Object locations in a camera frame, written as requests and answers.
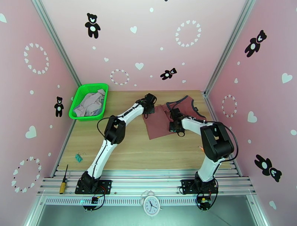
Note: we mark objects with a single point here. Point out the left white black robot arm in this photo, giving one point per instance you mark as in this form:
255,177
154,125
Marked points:
102,151

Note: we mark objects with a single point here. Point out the small black circuit board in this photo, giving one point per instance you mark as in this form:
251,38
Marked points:
94,200

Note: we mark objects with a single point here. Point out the aluminium frame post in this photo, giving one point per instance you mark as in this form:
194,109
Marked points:
228,46
58,44

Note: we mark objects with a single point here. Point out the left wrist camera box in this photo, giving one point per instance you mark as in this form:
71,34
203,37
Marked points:
151,97

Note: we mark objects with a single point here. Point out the red tank top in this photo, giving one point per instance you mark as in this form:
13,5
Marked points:
157,125

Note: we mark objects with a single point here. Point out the pale mauve shirt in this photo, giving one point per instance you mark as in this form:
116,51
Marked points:
89,100

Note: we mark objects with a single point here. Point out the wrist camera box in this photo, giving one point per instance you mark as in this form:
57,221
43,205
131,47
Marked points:
175,111
151,97

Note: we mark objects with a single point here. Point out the black yellow circuit board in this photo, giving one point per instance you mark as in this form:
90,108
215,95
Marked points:
204,201

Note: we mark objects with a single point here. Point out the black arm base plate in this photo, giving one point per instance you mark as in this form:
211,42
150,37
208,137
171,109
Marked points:
104,185
186,185

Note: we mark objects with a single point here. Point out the white alarm clock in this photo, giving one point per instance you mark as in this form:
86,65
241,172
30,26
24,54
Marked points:
151,204

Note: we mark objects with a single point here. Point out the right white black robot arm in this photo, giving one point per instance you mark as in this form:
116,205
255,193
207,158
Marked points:
215,141

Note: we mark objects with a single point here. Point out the teal binder clip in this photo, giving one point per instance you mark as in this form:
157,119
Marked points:
79,158

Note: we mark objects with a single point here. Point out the aluminium rail base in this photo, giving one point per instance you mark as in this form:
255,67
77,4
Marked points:
148,184

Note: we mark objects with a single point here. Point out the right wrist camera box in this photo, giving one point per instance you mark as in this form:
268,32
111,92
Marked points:
175,111

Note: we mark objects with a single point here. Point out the orange pencil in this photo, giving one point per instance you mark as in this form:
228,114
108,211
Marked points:
201,148

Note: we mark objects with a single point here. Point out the green plastic basket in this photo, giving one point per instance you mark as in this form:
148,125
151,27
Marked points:
79,97

